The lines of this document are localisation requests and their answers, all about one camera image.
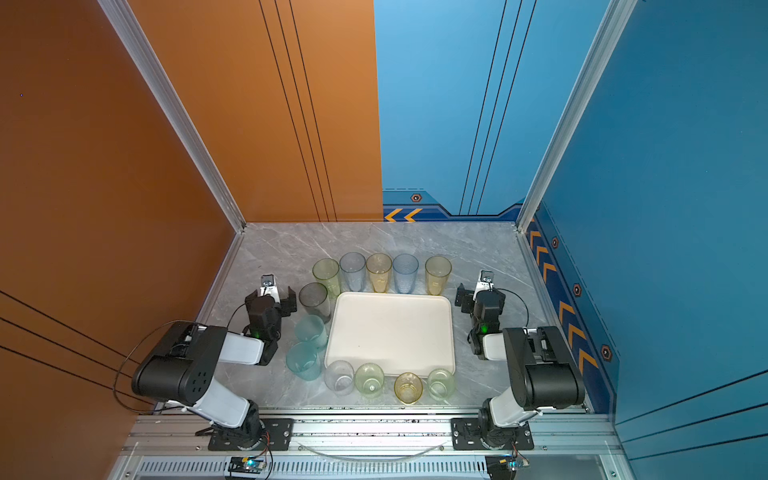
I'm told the short pale green glass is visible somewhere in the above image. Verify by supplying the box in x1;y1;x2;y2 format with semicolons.
427;368;456;401

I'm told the clear short glass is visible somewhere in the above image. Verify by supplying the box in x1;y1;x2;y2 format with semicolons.
323;360;355;396

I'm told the short yellow glass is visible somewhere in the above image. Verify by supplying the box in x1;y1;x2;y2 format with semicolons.
394;372;424;405

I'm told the short light green glass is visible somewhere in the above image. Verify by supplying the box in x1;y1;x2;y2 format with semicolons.
354;363;385;399

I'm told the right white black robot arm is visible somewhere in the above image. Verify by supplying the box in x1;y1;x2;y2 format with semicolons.
455;282;586;449

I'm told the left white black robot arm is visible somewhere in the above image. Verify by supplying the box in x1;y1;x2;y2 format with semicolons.
132;284;297;450

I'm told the white rectangular plastic tray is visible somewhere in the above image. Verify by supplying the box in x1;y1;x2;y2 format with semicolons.
324;292;456;377

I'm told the teal glass upper left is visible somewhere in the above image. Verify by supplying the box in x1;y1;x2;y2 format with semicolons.
295;315;329;351

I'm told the teal glass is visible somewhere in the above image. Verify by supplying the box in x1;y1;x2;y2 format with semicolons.
286;342;322;381
295;315;329;351

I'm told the dark smoky grey glass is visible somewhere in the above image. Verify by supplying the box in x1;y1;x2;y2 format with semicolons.
298;282;331;324

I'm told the teal glass lower left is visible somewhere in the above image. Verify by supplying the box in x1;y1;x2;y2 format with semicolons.
286;342;322;381

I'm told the tall amber glass back right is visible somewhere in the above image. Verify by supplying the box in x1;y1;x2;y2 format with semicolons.
425;255;452;296

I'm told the tall green glass back row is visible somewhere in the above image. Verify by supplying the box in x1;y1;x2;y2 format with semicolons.
312;258;341;299

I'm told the tall blue glass back row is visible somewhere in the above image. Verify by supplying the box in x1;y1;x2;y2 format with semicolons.
393;253;419;294

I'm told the tall grey-blue glass back row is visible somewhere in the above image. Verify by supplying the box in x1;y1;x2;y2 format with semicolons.
339;252;366;292

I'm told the tall yellow glass back row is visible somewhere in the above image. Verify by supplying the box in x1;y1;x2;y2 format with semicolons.
366;253;392;293

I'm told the left green circuit board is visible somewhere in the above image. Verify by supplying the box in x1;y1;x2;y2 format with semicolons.
226;456;269;479

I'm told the green circuit board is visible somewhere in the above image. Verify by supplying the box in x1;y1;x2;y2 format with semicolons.
485;455;530;480
226;456;269;479

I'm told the right green circuit board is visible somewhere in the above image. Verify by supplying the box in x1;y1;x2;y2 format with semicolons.
485;455;530;480

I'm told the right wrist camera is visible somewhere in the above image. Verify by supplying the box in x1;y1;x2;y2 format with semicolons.
474;270;494;296

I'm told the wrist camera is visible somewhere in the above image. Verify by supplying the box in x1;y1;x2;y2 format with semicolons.
474;270;494;296
258;274;281;305

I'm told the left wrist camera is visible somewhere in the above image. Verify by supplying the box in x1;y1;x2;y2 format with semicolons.
258;274;281;305

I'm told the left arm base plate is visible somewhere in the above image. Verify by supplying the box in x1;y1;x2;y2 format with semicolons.
207;417;294;452

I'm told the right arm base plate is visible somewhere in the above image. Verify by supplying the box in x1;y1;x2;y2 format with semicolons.
450;418;535;451

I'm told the aluminium front rail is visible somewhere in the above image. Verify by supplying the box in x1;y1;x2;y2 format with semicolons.
109;408;633;479

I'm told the left aluminium corner post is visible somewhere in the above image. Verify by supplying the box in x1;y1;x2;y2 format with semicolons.
98;0;246;234

